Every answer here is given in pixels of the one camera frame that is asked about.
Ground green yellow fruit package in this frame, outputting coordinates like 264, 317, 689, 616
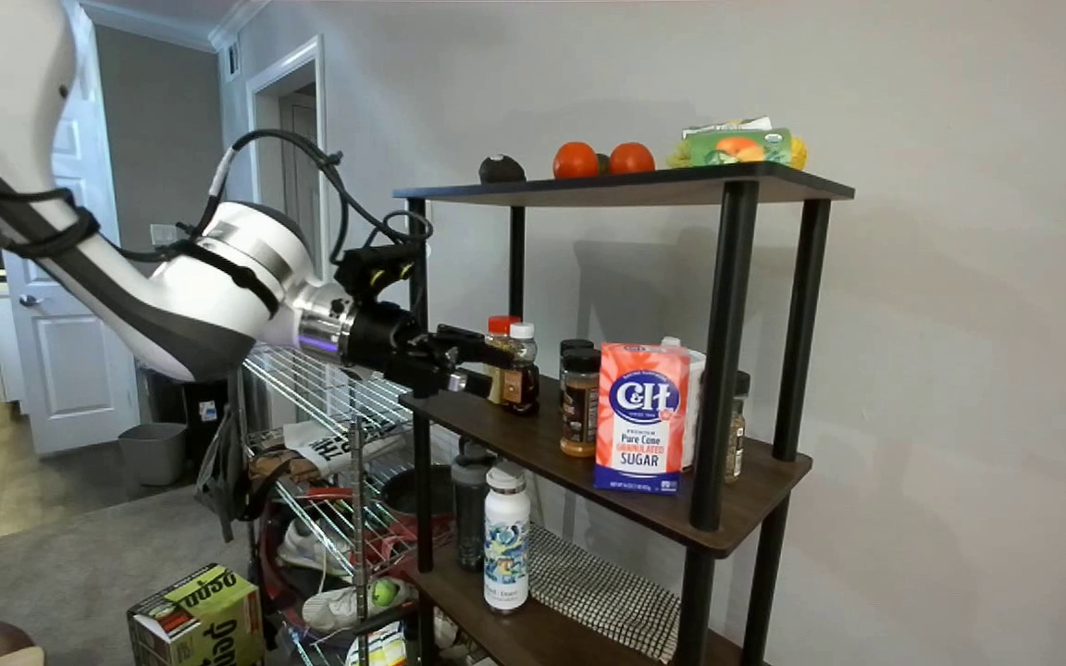
667, 116, 809, 176

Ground grey flask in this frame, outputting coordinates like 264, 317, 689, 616
446, 442, 497, 573

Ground white hallway door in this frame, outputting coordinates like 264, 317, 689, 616
0, 0, 143, 458

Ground green yellow cardboard box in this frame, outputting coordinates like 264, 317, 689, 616
122, 564, 268, 666

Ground white mesh bag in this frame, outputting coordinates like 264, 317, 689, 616
528, 530, 681, 666

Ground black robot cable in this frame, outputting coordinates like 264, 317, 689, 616
204, 126, 433, 271

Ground spice jar behind post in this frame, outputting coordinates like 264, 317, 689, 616
723, 366, 755, 485

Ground white plastic canister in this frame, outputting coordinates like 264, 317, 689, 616
658, 335, 710, 374

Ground black avocado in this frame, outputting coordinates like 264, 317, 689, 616
476, 151, 528, 190

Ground green ball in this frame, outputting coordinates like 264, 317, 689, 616
362, 573, 407, 616

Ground dark spice jar white lid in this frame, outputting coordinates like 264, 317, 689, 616
499, 324, 545, 422

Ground dark wood shelf unit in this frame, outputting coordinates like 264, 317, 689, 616
392, 165, 857, 666

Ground orange tomato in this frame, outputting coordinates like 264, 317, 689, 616
608, 137, 658, 182
551, 137, 603, 184

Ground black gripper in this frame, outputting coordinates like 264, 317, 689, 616
344, 305, 499, 399

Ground white water bottle blue print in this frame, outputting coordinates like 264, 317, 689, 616
481, 458, 535, 618

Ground C&H sugar bag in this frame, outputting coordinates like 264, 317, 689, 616
587, 338, 710, 500

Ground brown spice jar black lid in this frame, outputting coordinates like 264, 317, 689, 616
553, 347, 603, 464

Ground grey waste bin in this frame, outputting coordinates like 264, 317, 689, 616
117, 417, 192, 491

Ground metal wire rack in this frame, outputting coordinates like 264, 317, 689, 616
241, 347, 423, 666

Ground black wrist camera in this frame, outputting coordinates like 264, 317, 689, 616
333, 241, 428, 301

